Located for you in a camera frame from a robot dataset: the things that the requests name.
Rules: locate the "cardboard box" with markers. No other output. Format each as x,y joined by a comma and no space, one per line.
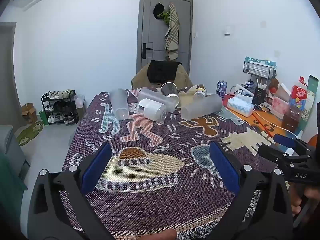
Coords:
28,112

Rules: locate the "clear cup with dark inside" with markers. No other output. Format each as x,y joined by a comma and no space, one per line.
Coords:
169,88

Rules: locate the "black garment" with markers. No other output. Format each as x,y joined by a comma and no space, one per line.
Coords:
162,71

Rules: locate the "teal packet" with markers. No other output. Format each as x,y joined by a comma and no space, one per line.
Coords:
257,60

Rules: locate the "red box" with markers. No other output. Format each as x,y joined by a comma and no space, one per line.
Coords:
298,95

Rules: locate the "green bag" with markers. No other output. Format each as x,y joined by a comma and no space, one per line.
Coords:
43,118

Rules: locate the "short translucent plastic cup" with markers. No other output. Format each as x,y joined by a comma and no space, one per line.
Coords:
119,102

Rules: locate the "brown plush toy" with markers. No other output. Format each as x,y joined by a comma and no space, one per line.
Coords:
273,85

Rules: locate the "orange desk mat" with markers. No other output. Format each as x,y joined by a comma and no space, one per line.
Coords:
265,125

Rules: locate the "grey door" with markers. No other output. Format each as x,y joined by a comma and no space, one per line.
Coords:
156,35

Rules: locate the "long translucent plastic cup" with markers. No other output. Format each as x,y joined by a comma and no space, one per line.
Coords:
152,95

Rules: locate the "plaid scarf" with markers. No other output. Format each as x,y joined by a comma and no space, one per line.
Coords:
172,32

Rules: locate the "clear brown container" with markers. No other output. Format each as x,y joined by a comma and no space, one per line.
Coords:
291,120

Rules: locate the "rows of shoes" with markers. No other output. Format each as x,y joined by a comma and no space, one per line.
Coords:
60,106

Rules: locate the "printed blanket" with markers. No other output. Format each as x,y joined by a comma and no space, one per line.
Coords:
162,205

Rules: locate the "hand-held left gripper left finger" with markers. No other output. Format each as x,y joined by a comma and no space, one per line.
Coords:
96,167

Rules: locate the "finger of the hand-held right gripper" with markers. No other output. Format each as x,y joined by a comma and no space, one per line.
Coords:
272,153
285,140

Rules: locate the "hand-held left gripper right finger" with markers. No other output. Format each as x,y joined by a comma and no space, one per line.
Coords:
225,170

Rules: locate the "pink box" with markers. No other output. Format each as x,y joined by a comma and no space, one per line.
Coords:
280,105

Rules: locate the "grey cabinet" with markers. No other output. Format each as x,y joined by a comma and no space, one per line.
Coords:
11,150

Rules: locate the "blue drink can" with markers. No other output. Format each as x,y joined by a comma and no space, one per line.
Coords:
221,88

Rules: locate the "white and blue tissue box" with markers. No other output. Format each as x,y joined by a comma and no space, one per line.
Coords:
240,106

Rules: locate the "white light switch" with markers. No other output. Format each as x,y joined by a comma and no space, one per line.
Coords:
227,30

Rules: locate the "large frosted plastic cup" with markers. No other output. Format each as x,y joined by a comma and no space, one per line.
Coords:
200,107

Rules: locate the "green rug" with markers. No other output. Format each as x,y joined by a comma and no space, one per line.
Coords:
28,133

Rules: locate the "black hat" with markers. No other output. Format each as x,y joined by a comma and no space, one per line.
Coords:
158,10

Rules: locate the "clear cup with white label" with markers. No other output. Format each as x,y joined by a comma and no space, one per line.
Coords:
155,110

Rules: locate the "black shoe rack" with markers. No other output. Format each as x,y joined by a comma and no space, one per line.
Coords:
43,102

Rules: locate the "person's right hand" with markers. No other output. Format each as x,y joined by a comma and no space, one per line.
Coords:
296,198

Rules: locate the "tall green box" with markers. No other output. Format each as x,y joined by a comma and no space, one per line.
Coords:
311,97

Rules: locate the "green cloth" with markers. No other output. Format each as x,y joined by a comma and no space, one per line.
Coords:
10,197

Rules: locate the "white power strip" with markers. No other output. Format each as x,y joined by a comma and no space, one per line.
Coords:
243,90

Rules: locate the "green plush item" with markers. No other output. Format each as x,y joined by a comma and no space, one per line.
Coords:
165,17

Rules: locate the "cup with beige lid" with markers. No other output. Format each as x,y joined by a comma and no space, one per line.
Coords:
200,93

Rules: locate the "person's left hand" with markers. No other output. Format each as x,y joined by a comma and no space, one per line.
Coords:
166,235

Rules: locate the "black pen holder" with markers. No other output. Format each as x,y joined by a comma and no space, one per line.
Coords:
258,95

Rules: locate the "white plastic bag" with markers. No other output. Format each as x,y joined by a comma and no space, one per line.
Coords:
80,102

